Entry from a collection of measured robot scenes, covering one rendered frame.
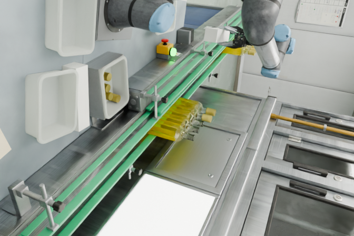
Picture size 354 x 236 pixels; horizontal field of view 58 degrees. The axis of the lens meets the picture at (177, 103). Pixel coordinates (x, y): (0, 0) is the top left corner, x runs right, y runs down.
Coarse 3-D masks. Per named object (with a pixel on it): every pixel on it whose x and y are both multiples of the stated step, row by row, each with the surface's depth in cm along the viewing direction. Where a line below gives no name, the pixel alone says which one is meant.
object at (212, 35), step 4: (208, 28) 146; (212, 28) 145; (216, 28) 151; (220, 28) 159; (208, 32) 147; (212, 32) 146; (216, 32) 145; (220, 32) 150; (224, 32) 157; (228, 32) 164; (204, 36) 148; (208, 36) 147; (212, 36) 146; (216, 36) 146; (220, 36) 151; (224, 36) 159; (228, 36) 166; (204, 40) 148; (208, 40) 147; (212, 40) 147; (216, 40) 146; (220, 40) 153; (224, 40) 160; (228, 40) 167
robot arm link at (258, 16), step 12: (252, 0) 95; (264, 0) 94; (252, 12) 95; (264, 12) 94; (276, 12) 96; (252, 24) 97; (264, 24) 96; (252, 36) 101; (264, 36) 100; (264, 48) 110; (276, 48) 116; (264, 60) 121; (276, 60) 123; (264, 72) 131; (276, 72) 130
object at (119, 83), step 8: (112, 64) 121; (120, 64) 131; (112, 72) 134; (120, 72) 133; (112, 80) 136; (120, 80) 135; (104, 88) 120; (112, 88) 138; (120, 88) 137; (128, 88) 136; (104, 96) 121; (128, 96) 138; (104, 104) 122; (112, 104) 135; (120, 104) 135; (104, 112) 124; (112, 112) 130
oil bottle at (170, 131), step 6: (156, 126) 139; (162, 126) 139; (168, 126) 139; (174, 126) 139; (180, 126) 139; (150, 132) 142; (156, 132) 141; (162, 132) 139; (168, 132) 138; (174, 132) 136; (180, 132) 137; (168, 138) 139; (174, 138) 138; (180, 138) 137
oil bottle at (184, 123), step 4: (164, 116) 146; (168, 116) 146; (172, 116) 146; (176, 116) 146; (164, 120) 143; (168, 120) 143; (172, 120) 143; (176, 120) 143; (180, 120) 143; (184, 120) 143; (176, 124) 141; (180, 124) 141; (184, 124) 141; (188, 124) 142; (184, 128) 141
